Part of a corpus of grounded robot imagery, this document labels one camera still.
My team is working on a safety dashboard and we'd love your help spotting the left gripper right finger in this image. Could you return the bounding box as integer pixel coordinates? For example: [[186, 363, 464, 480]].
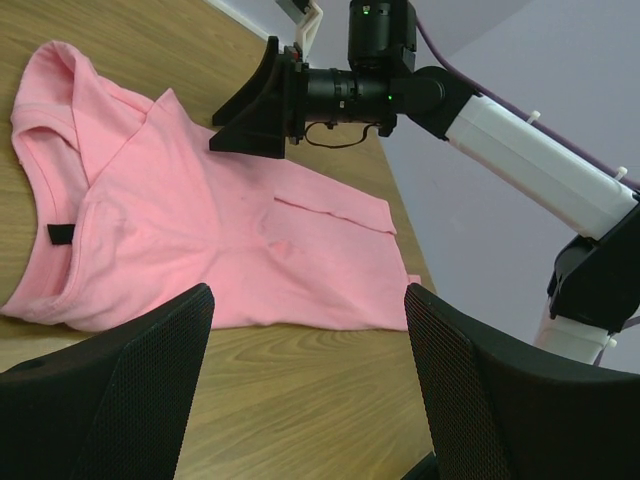
[[404, 284, 639, 479]]

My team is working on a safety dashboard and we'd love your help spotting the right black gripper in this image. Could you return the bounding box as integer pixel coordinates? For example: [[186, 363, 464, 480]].
[[209, 36, 310, 159]]

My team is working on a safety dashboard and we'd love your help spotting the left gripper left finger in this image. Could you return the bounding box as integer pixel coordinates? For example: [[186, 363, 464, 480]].
[[1, 284, 214, 479]]

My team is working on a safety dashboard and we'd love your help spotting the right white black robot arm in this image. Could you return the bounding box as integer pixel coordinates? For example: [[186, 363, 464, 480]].
[[209, 1, 639, 364]]

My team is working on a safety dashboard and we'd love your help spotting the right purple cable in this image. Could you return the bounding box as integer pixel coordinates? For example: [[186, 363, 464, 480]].
[[414, 14, 640, 366]]

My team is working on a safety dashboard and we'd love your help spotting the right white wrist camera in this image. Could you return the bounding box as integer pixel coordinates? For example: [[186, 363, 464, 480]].
[[275, 0, 324, 61]]

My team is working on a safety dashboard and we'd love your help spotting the pink t shirt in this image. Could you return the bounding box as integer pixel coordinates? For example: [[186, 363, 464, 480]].
[[1, 41, 414, 332]]

